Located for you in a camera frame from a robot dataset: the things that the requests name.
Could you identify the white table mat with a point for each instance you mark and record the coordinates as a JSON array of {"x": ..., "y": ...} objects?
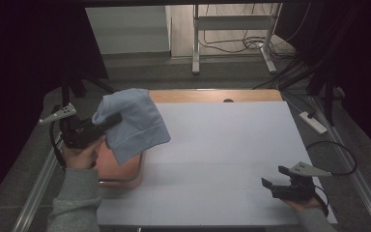
[{"x": 222, "y": 145}]

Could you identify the white cabinet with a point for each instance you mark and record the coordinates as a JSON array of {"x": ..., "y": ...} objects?
[{"x": 128, "y": 29}]

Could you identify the black power plug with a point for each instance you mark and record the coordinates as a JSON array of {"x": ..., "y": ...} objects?
[{"x": 311, "y": 114}]

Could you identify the person's right hand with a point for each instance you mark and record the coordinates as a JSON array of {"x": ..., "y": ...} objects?
[{"x": 302, "y": 205}]

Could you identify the white power strip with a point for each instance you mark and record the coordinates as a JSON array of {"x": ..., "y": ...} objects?
[{"x": 314, "y": 124}]

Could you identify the black metal stand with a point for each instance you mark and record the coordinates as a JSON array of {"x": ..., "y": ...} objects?
[
  {"x": 328, "y": 100},
  {"x": 66, "y": 93}
]

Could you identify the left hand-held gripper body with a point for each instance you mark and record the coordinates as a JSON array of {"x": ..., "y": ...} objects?
[{"x": 80, "y": 137}]

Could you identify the pink plastic basket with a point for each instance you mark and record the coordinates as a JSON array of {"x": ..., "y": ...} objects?
[{"x": 116, "y": 172}]

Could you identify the metal floor rail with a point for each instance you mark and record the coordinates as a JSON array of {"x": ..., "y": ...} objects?
[
  {"x": 38, "y": 187},
  {"x": 357, "y": 180}
]

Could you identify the light blue garment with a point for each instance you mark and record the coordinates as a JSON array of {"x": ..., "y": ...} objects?
[{"x": 138, "y": 125}]

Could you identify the white metal desk frame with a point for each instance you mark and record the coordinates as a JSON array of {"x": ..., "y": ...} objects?
[{"x": 232, "y": 22}]

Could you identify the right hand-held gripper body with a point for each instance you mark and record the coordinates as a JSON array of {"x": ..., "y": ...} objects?
[{"x": 294, "y": 193}]

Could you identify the dark curtain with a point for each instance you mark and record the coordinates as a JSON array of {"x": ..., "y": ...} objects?
[
  {"x": 29, "y": 64},
  {"x": 360, "y": 64}
]

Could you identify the person's left hand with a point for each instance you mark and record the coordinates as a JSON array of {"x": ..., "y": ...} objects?
[{"x": 80, "y": 158}]

